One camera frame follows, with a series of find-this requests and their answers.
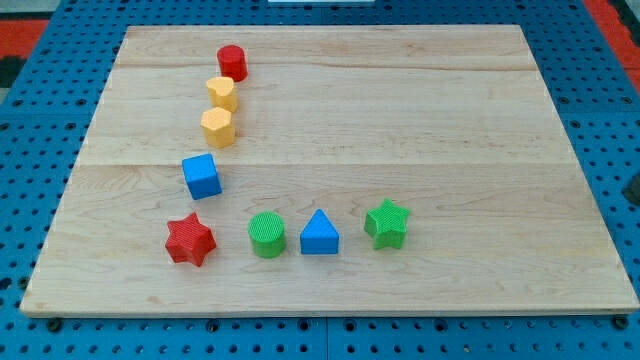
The blue triangle block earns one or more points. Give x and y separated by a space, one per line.
319 236

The green star block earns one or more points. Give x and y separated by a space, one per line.
387 225

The red star block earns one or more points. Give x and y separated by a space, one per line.
189 240

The wooden board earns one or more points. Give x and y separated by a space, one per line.
452 122

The green cylinder block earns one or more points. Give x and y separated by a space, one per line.
266 231

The yellow hexagon block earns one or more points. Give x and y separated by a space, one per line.
218 127

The blue cube block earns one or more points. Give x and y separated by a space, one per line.
201 176

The yellow heart block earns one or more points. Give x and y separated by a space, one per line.
222 93

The red cylinder block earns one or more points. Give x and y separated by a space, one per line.
232 62

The black object at right edge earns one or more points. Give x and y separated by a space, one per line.
631 191

